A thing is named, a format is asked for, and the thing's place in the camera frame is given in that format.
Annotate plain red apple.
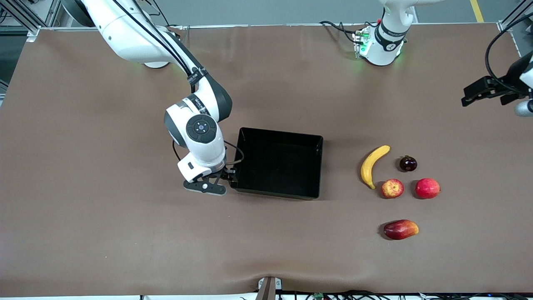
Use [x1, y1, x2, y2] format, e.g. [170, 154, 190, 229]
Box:
[415, 178, 441, 199]

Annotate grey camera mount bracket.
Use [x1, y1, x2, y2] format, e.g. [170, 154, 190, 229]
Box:
[255, 277, 283, 300]

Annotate yellow banana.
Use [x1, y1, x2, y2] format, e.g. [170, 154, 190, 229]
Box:
[361, 145, 391, 190]

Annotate dark purple mangosteen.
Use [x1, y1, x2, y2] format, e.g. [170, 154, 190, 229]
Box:
[399, 155, 418, 172]

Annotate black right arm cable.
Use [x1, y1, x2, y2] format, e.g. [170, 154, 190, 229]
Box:
[85, 0, 246, 167]

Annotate brown table mat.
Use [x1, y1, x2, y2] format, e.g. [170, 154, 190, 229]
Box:
[0, 23, 533, 297]

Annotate yellow red striped apple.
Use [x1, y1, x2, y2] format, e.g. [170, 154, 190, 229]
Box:
[381, 179, 405, 199]

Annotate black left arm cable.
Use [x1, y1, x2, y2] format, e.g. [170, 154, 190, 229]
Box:
[485, 12, 533, 94]

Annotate black left base cables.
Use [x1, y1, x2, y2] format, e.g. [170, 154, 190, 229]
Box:
[320, 20, 367, 46]

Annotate metal table edge rail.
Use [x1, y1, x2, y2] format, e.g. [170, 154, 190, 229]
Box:
[26, 23, 519, 32]

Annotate red mango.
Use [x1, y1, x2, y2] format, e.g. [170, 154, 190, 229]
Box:
[383, 220, 419, 240]

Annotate aluminium frame post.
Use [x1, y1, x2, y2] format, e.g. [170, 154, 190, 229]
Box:
[498, 0, 533, 33]
[0, 0, 63, 42]

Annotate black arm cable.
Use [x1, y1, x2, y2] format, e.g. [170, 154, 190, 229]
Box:
[85, 0, 246, 167]
[485, 12, 533, 94]

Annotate black plastic tray box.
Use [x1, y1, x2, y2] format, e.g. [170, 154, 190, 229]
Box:
[230, 127, 324, 200]

